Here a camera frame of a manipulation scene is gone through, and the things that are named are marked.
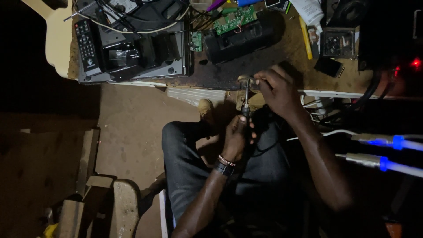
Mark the tan shoe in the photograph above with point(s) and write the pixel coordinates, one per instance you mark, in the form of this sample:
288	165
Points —
205	107

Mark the person's left hand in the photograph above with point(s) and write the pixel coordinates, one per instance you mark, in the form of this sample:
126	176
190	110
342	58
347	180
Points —
235	138

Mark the metal audio jack plug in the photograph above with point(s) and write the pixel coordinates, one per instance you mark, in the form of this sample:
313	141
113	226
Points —
386	141
376	162

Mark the black wrist watch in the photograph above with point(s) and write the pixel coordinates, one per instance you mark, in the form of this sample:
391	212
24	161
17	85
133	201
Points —
224	168

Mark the white tube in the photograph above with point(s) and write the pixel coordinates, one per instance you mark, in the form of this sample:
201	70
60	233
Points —
309	11

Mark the person's dark trousers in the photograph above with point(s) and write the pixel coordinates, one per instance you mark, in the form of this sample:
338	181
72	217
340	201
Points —
195	172

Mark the person's right hand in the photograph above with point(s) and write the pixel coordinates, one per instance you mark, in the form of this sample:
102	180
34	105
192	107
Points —
281	92

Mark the black audio equipment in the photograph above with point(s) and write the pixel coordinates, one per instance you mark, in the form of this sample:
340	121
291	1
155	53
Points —
390	33

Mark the person's right fingers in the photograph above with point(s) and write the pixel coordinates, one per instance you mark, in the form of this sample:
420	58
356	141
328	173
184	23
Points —
261	81

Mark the small green circuit board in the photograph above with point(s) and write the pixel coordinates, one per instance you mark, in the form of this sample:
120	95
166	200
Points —
196	41

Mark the cream plastic chair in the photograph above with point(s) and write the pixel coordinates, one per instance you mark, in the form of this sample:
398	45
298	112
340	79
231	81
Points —
58	36

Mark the purple pen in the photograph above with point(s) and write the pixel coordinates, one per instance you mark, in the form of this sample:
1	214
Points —
214	4

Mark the small black rectangular device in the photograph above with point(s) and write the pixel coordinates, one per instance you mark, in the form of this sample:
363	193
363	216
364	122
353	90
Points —
328	67

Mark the grey electronic device casing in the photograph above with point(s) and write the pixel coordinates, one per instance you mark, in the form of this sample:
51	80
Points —
135	49

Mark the large green circuit board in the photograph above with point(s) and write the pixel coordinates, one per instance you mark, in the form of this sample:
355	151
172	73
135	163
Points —
235	19

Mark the black cylindrical speaker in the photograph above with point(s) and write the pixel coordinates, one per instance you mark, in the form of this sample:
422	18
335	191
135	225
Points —
239	41

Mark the black remote control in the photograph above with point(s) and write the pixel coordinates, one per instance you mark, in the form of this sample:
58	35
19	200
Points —
86	46

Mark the small metal part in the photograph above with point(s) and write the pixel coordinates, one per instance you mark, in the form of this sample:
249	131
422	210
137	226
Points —
246	80

